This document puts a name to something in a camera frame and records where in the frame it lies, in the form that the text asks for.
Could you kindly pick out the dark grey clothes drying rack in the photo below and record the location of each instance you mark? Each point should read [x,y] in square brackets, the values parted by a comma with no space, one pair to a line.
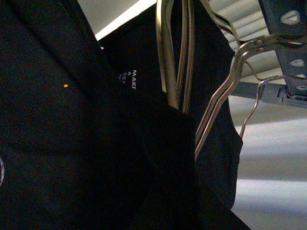
[287,17]

